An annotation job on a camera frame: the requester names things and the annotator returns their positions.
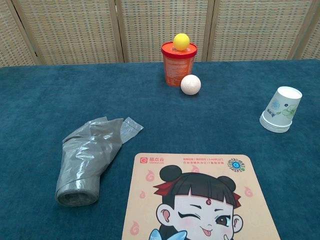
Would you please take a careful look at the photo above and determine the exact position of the red plastic cup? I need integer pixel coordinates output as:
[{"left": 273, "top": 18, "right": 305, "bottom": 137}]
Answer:
[{"left": 161, "top": 41, "right": 198, "bottom": 88}]

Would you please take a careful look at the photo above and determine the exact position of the woven folding screen panel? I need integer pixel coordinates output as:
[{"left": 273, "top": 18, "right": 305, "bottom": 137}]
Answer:
[
  {"left": 289, "top": 4, "right": 320, "bottom": 61},
  {"left": 11, "top": 0, "right": 125, "bottom": 65},
  {"left": 0, "top": 0, "right": 40, "bottom": 68},
  {"left": 206, "top": 0, "right": 320, "bottom": 62},
  {"left": 115, "top": 0, "right": 215, "bottom": 63}
]

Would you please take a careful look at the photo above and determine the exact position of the yellow ball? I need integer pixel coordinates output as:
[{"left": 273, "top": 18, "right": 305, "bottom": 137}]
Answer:
[{"left": 173, "top": 33, "right": 191, "bottom": 52}]

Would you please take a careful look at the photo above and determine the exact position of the grey plastic bag roll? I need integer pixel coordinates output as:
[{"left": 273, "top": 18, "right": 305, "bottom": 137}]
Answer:
[{"left": 54, "top": 116, "right": 145, "bottom": 208}]

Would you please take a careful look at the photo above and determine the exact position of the white paper cup flower print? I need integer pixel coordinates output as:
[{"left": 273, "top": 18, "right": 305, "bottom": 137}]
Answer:
[{"left": 261, "top": 86, "right": 303, "bottom": 125}]

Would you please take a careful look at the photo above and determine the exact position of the cartoon girl mouse pad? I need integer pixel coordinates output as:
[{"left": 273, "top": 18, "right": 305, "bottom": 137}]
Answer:
[{"left": 121, "top": 152, "right": 282, "bottom": 240}]

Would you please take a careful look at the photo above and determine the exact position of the blue velvet table cloth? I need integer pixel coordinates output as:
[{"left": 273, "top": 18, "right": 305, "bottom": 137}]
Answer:
[{"left": 0, "top": 59, "right": 320, "bottom": 240}]

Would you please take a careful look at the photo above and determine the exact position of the pale pink ball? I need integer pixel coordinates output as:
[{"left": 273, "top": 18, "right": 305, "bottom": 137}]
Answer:
[{"left": 180, "top": 74, "right": 202, "bottom": 96}]

